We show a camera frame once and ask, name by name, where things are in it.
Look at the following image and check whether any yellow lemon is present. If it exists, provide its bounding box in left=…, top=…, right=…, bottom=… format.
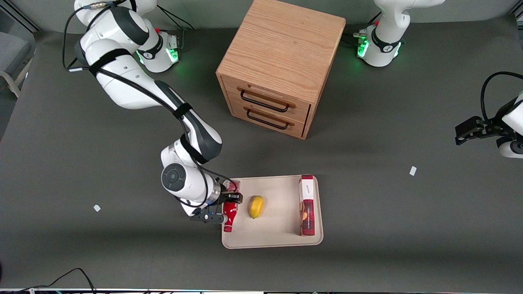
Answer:
left=249, top=196, right=265, bottom=219

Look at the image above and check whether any red ketchup bottle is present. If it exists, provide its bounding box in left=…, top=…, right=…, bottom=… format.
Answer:
left=222, top=180, right=241, bottom=233

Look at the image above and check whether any black cable on table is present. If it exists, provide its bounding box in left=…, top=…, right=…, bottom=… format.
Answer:
left=0, top=267, right=97, bottom=294

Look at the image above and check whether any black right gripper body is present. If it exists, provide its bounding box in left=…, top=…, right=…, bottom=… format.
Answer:
left=218, top=183, right=234, bottom=205

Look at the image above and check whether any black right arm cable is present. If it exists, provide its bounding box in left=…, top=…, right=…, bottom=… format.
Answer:
left=62, top=0, right=235, bottom=209

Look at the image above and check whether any wooden drawer cabinet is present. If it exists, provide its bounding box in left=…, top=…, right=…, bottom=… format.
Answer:
left=216, top=0, right=346, bottom=140

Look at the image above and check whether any red snack box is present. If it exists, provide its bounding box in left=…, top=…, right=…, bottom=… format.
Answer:
left=299, top=174, right=316, bottom=237

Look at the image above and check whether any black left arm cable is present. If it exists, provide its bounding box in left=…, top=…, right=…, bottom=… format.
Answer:
left=481, top=71, right=523, bottom=121

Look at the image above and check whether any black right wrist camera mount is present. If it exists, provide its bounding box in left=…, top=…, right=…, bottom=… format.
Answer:
left=189, top=205, right=228, bottom=225

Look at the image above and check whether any grey chair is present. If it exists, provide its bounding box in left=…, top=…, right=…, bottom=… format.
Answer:
left=0, top=32, right=33, bottom=98

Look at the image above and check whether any black right base cable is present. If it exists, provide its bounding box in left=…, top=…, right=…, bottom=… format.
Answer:
left=156, top=6, right=196, bottom=49

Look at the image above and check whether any beige plastic tray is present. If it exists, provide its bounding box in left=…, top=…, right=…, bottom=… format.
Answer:
left=221, top=175, right=324, bottom=249

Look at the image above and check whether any wooden drawer front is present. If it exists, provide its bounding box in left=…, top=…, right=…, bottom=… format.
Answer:
left=230, top=100, right=307, bottom=138
left=223, top=75, right=311, bottom=123

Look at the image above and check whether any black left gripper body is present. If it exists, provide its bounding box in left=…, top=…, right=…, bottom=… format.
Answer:
left=470, top=116, right=509, bottom=140

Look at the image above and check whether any black drawer handle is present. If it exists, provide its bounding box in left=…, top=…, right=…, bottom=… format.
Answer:
left=240, top=89, right=290, bottom=113
left=246, top=108, right=289, bottom=131

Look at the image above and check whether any black base cable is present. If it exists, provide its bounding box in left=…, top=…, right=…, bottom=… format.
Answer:
left=342, top=11, right=381, bottom=46
left=156, top=6, right=196, bottom=49

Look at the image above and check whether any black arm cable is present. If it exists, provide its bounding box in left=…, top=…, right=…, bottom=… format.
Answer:
left=62, top=0, right=235, bottom=209
left=481, top=71, right=523, bottom=121

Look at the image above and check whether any black left base cable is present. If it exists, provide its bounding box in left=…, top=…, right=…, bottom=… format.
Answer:
left=342, top=11, right=381, bottom=46

